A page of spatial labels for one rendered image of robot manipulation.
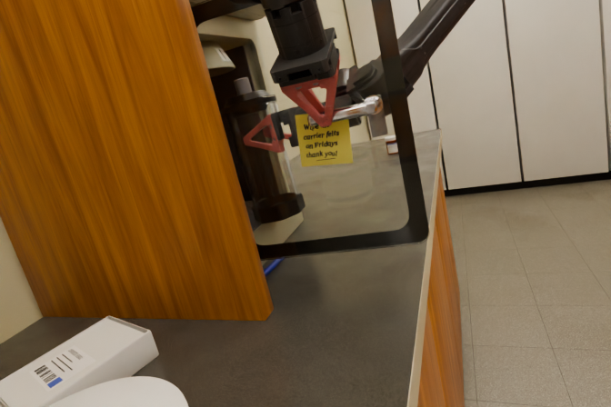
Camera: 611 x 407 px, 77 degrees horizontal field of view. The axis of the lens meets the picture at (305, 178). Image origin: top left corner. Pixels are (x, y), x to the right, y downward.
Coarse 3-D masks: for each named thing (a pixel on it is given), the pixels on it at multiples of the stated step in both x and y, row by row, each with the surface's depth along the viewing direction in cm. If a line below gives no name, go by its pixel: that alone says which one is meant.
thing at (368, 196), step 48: (336, 0) 49; (384, 0) 48; (240, 48) 54; (384, 48) 49; (240, 96) 56; (336, 96) 52; (384, 96) 51; (240, 144) 58; (288, 144) 56; (384, 144) 53; (288, 192) 58; (336, 192) 56; (384, 192) 54; (288, 240) 60; (336, 240) 58; (384, 240) 56
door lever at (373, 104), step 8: (368, 96) 51; (376, 96) 51; (352, 104) 48; (360, 104) 47; (368, 104) 46; (376, 104) 47; (320, 112) 49; (336, 112) 48; (344, 112) 48; (352, 112) 47; (360, 112) 47; (368, 112) 47; (376, 112) 51; (312, 120) 49; (336, 120) 48
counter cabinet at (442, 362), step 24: (432, 264) 96; (432, 288) 89; (456, 288) 176; (432, 312) 84; (456, 312) 155; (432, 336) 78; (456, 336) 138; (432, 360) 74; (456, 360) 125; (432, 384) 70; (456, 384) 114
